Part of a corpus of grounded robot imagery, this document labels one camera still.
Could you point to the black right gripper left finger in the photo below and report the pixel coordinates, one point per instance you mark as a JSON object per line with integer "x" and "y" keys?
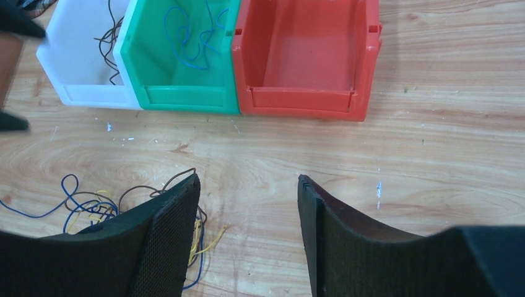
{"x": 142, "y": 252}

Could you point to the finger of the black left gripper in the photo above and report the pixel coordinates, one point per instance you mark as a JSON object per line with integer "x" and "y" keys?
{"x": 11, "y": 123}
{"x": 16, "y": 21}

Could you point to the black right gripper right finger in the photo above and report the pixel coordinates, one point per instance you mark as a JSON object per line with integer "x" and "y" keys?
{"x": 351, "y": 254}

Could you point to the plaid cloth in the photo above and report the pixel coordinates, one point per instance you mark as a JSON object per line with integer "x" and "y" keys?
{"x": 34, "y": 8}

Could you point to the wooden compartment tray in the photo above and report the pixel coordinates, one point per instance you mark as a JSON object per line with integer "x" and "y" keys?
{"x": 11, "y": 48}

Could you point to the white plastic bin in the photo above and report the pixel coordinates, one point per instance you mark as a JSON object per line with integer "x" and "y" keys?
{"x": 81, "y": 55}

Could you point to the green plastic bin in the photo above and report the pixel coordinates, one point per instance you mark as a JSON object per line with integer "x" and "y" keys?
{"x": 178, "y": 55}

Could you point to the red plastic bin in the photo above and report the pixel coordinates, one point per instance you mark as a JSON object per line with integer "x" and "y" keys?
{"x": 312, "y": 59}

